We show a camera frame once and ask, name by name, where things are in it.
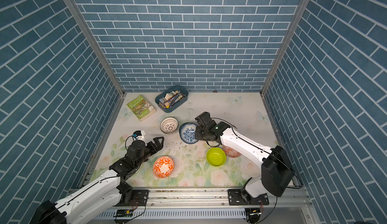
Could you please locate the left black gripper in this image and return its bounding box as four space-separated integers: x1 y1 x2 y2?
133 136 165 169

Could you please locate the large blue floral bowl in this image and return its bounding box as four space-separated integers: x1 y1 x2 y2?
179 123 198 144

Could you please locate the lime green plastic bowl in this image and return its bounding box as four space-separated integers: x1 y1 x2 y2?
206 147 227 167

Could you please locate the maroon patterned white bowl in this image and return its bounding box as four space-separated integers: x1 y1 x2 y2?
160 117 178 134

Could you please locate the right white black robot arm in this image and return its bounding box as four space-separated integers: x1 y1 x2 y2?
195 112 295 198

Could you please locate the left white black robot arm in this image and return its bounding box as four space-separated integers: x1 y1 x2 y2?
30 136 164 224

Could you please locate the orange floral bowl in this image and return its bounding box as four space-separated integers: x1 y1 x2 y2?
153 156 174 179

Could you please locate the red geometric patterned bowl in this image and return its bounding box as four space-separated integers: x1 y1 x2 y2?
222 145 241 158

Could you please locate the green paperback book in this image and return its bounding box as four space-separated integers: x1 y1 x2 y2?
127 95 156 122

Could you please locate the teal plastic bin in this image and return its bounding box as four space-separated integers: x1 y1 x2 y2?
155 85 188 113

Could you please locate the left circuit board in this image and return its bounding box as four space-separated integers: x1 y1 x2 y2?
114 209 134 219

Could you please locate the circuit board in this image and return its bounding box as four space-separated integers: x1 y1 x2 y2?
114 209 134 219
244 208 262 224

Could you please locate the right circuit board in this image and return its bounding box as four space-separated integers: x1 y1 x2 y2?
244 208 262 224

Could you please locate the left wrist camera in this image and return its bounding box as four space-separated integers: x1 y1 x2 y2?
133 130 145 141

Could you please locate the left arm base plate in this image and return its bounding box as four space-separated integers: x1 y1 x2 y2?
115 189 150 207

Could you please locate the aluminium mounting rail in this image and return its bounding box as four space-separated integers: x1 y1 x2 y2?
68 187 312 210

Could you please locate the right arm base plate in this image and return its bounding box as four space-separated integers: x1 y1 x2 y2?
227 189 269 206

